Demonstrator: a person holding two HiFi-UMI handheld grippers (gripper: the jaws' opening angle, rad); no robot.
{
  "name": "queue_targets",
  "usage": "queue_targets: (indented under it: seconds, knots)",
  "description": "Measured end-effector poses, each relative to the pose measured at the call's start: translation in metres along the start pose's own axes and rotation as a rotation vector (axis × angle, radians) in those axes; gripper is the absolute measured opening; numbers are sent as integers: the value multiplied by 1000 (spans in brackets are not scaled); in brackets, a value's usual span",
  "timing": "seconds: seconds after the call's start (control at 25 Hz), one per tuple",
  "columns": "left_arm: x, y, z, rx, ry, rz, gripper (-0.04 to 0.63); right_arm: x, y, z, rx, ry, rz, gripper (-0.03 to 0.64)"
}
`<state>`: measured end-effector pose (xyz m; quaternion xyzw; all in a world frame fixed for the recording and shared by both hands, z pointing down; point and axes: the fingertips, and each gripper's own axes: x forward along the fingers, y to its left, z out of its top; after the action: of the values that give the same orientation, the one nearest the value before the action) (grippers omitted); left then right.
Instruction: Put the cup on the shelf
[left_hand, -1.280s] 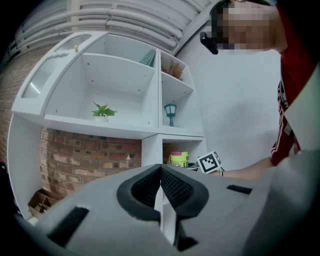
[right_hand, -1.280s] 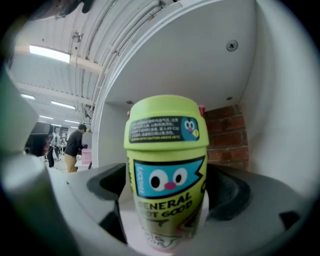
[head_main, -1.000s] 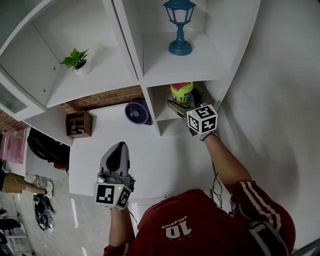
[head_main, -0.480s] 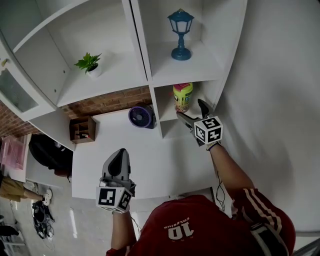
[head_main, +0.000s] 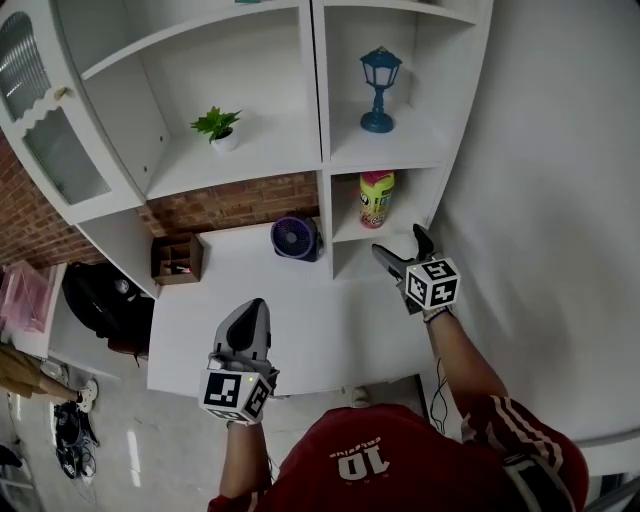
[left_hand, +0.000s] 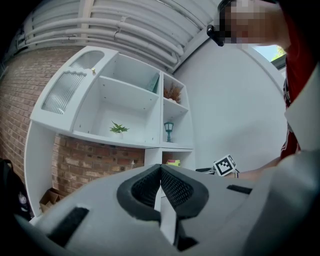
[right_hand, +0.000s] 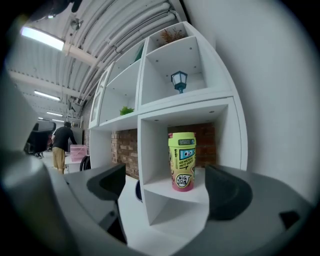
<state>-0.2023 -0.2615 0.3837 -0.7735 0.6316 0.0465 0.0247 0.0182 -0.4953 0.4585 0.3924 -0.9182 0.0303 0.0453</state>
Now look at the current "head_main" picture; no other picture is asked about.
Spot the dark brown chair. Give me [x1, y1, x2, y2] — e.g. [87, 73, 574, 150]
[107, 337, 151, 369]

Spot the white desk with hutch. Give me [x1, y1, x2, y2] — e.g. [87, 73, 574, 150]
[0, 0, 496, 300]

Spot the purple desk fan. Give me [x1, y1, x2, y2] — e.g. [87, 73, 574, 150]
[270, 214, 325, 263]

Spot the blue lantern lamp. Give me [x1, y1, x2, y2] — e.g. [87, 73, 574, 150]
[358, 45, 404, 134]

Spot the black framed glass door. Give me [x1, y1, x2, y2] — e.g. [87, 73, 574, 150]
[589, 472, 640, 512]

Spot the black backpack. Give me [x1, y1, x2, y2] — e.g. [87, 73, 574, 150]
[61, 261, 156, 354]

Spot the person's left forearm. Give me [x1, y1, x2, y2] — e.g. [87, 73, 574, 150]
[218, 422, 274, 499]

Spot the yellow can with pink lid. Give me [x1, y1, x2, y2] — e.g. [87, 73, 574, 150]
[358, 169, 396, 229]

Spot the person's red shirt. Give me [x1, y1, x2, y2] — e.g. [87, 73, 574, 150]
[207, 394, 590, 512]

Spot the white arched glass cabinet door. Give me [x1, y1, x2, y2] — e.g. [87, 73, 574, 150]
[0, 0, 146, 224]

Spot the thin black cable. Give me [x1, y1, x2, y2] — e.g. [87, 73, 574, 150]
[428, 357, 452, 436]

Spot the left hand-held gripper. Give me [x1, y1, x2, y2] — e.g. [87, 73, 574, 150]
[198, 298, 281, 426]

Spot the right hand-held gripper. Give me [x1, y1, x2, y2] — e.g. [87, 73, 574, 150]
[371, 223, 461, 316]

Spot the small potted green plant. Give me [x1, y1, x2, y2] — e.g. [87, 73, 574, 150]
[189, 105, 244, 154]

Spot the brown wooden organizer box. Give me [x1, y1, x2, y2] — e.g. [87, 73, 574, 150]
[150, 233, 205, 287]

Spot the person's right forearm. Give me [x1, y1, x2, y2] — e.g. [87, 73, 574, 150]
[427, 309, 509, 416]

